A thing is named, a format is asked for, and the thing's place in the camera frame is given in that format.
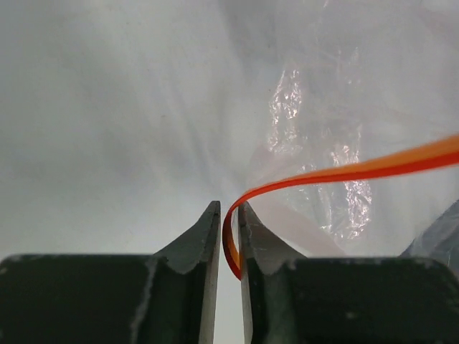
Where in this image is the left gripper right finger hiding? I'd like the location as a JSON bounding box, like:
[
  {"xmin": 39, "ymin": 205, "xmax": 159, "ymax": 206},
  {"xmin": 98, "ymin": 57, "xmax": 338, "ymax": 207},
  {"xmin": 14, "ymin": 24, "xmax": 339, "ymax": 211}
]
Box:
[{"xmin": 238, "ymin": 204, "xmax": 458, "ymax": 343}]

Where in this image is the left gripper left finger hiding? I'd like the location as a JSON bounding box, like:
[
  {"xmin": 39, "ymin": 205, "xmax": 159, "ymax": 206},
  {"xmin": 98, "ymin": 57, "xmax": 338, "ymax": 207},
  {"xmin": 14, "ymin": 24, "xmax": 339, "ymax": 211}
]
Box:
[{"xmin": 1, "ymin": 201, "xmax": 221, "ymax": 344}]

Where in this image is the clear zip top bag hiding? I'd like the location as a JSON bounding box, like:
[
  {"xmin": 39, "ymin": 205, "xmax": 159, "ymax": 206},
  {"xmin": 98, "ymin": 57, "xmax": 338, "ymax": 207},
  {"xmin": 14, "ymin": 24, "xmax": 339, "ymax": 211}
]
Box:
[{"xmin": 143, "ymin": 0, "xmax": 459, "ymax": 280}]

